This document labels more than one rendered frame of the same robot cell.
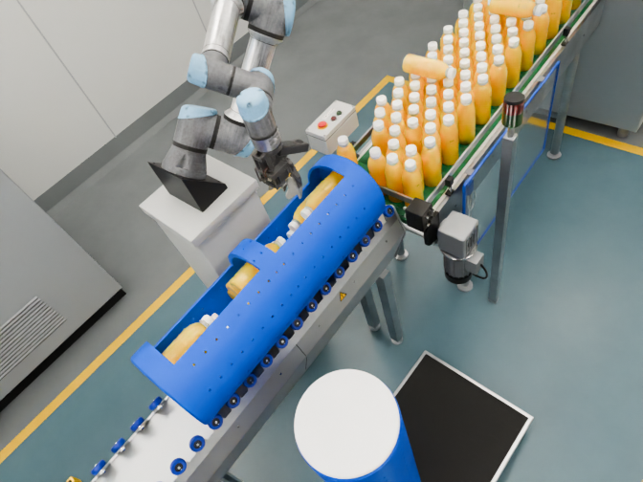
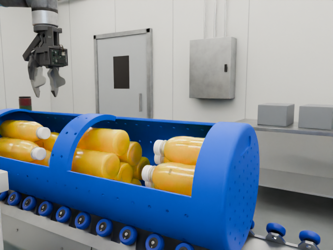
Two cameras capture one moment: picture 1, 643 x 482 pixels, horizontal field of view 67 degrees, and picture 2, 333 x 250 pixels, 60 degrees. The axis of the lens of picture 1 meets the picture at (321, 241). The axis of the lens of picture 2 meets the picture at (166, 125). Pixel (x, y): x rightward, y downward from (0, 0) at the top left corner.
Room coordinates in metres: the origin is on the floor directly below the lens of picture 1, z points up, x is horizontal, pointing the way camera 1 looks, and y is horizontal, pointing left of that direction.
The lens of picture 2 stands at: (1.08, 1.03, 1.31)
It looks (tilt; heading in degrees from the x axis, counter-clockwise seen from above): 8 degrees down; 245
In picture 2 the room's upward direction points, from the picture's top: straight up
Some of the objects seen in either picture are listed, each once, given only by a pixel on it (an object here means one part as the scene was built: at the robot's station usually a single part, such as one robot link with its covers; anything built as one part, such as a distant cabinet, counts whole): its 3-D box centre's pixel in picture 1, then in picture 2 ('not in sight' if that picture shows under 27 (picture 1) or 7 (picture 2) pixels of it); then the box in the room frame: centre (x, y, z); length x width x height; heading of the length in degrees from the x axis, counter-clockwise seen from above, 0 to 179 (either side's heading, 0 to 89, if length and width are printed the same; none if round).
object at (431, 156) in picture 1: (431, 163); not in sight; (1.24, -0.48, 1.00); 0.07 x 0.07 x 0.19
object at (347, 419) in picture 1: (345, 420); not in sight; (0.45, 0.10, 1.03); 0.28 x 0.28 x 0.01
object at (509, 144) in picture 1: (499, 234); not in sight; (1.13, -0.72, 0.55); 0.04 x 0.04 x 1.10; 35
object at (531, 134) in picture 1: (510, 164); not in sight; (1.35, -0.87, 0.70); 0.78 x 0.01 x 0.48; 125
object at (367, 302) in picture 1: (365, 295); not in sight; (1.22, -0.11, 0.31); 0.06 x 0.06 x 0.63; 35
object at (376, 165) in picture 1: (378, 172); not in sight; (1.29, -0.29, 1.00); 0.07 x 0.07 x 0.19
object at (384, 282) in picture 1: (390, 309); not in sight; (1.11, -0.19, 0.31); 0.06 x 0.06 x 0.63; 35
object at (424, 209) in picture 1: (418, 215); not in sight; (1.07, -0.35, 0.95); 0.10 x 0.07 x 0.10; 35
